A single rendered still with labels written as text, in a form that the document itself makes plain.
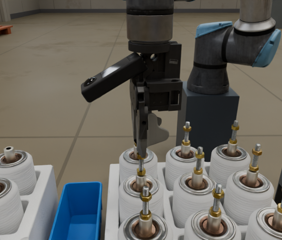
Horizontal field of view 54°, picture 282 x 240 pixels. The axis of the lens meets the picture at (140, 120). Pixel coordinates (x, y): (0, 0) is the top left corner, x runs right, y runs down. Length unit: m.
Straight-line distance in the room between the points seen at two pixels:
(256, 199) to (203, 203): 0.11
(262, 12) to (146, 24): 0.51
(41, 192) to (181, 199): 0.34
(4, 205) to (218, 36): 0.75
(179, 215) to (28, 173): 0.37
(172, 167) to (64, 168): 0.55
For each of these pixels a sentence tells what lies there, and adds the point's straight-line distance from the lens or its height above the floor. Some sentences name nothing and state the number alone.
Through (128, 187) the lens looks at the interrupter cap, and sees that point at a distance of 0.59.
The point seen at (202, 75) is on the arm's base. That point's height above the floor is 0.36.
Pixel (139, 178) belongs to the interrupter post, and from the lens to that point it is 0.57.
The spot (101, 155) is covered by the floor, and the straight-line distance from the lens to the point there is 1.18.
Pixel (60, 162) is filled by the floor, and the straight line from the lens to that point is 1.17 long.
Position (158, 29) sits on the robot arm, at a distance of 0.44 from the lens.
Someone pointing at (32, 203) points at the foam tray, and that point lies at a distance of 0.71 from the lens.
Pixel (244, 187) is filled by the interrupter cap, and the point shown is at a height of 0.25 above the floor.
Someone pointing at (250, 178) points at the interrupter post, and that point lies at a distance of 0.64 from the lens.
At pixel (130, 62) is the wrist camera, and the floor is 0.52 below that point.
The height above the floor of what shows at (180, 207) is 0.21.
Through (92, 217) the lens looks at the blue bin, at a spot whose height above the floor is 0.00.
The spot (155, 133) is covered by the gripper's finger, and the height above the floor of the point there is 0.39.
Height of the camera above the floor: 0.62
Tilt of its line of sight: 25 degrees down
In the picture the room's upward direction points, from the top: straight up
